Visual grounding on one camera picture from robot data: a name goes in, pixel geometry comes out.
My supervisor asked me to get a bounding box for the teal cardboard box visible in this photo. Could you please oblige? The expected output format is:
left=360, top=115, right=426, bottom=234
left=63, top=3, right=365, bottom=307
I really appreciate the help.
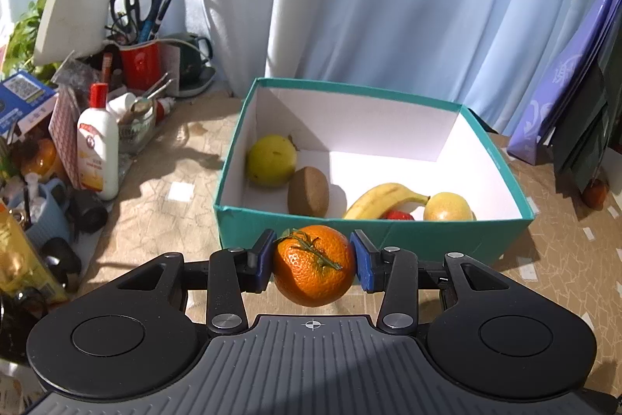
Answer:
left=214, top=77, right=535, bottom=267

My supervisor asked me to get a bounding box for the yellow packet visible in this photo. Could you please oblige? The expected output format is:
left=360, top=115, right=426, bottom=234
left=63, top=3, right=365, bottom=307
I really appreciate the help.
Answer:
left=0, top=201, right=67, bottom=305

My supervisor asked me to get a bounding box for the white bottle red cap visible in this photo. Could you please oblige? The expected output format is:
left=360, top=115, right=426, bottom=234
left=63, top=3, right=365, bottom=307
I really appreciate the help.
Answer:
left=77, top=83, right=120, bottom=201

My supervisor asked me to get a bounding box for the white panel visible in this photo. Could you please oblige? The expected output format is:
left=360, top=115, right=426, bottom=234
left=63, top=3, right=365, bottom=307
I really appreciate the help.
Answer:
left=33, top=0, right=115, bottom=66

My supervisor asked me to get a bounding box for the red checkered card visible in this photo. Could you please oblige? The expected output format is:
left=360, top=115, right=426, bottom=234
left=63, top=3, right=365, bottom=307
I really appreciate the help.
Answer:
left=49, top=87, right=83, bottom=190

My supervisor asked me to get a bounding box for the black pen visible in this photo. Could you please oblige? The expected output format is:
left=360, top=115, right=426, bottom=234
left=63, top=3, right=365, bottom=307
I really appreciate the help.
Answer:
left=155, top=0, right=184, bottom=33

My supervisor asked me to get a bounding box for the small red-orange ball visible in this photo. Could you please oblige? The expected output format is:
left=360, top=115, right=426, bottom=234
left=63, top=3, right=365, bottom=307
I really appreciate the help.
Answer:
left=582, top=179, right=610, bottom=210

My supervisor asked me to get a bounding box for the orange mandarin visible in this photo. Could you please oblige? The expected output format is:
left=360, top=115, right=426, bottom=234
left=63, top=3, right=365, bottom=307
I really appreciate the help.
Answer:
left=272, top=224, right=357, bottom=307

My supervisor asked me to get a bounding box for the yellow pear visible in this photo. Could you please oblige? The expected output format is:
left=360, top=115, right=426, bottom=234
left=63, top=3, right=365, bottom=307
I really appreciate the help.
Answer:
left=423, top=192, right=476, bottom=222

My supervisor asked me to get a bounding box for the metal spoon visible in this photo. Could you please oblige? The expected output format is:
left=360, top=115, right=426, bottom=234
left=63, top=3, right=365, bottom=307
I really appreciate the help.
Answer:
left=130, top=77, right=174, bottom=115

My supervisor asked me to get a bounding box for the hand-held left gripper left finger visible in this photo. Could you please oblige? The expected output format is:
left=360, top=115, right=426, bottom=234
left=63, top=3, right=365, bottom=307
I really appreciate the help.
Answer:
left=117, top=229, right=278, bottom=334

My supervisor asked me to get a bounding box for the red mug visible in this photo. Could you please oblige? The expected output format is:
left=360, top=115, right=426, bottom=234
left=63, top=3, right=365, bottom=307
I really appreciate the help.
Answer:
left=119, top=40, right=162, bottom=92

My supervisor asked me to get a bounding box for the yellow banana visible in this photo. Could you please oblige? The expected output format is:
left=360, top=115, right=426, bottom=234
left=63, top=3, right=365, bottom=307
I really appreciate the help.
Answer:
left=342, top=182, right=431, bottom=220

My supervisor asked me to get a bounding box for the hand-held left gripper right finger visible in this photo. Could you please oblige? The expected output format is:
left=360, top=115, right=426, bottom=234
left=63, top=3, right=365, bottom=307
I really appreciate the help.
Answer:
left=350, top=229, right=516, bottom=334

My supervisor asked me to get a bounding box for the blue cardboard box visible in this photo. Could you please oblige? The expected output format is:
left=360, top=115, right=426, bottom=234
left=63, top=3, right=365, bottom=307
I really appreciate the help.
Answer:
left=0, top=71, right=59, bottom=138

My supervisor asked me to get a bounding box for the dark green teapot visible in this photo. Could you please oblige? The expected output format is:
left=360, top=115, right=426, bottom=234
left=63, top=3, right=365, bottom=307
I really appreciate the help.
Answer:
left=162, top=33, right=217, bottom=98

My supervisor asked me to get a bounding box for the light blue mug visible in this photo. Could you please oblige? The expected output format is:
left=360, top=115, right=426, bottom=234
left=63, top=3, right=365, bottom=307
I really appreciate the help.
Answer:
left=24, top=179, right=73, bottom=250

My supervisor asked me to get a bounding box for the brown kiwi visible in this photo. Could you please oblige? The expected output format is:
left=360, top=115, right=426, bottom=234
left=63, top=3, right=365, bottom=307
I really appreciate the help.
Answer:
left=288, top=167, right=330, bottom=218

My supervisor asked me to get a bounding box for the purple paper bag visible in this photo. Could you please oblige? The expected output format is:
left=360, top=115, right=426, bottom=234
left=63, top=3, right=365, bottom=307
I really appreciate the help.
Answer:
left=507, top=0, right=622, bottom=166

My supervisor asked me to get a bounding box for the black cylinder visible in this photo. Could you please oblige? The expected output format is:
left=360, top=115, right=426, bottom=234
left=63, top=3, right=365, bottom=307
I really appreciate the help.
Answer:
left=70, top=190, right=109, bottom=234
left=41, top=237, right=82, bottom=290

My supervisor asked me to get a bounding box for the glass jar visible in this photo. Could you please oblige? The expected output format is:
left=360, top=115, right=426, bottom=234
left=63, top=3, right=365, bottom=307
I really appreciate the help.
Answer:
left=117, top=104, right=157, bottom=153

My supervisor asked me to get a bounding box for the dark green paper bag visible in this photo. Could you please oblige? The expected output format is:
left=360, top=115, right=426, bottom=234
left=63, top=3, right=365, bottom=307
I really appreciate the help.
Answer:
left=551, top=0, right=622, bottom=195

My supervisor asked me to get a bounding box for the blue pen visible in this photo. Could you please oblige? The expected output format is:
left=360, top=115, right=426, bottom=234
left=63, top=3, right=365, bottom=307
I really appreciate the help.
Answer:
left=138, top=0, right=164, bottom=44

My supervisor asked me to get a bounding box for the green apple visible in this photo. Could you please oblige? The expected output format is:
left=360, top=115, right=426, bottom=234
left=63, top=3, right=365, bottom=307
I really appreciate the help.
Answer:
left=245, top=134, right=299, bottom=188

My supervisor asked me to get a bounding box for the orange round packet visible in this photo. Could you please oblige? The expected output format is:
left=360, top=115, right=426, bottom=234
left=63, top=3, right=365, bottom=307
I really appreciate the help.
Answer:
left=22, top=138, right=62, bottom=177

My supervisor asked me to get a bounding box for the green potted plant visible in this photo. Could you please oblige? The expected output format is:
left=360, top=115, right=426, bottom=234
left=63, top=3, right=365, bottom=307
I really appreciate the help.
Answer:
left=0, top=0, right=54, bottom=80

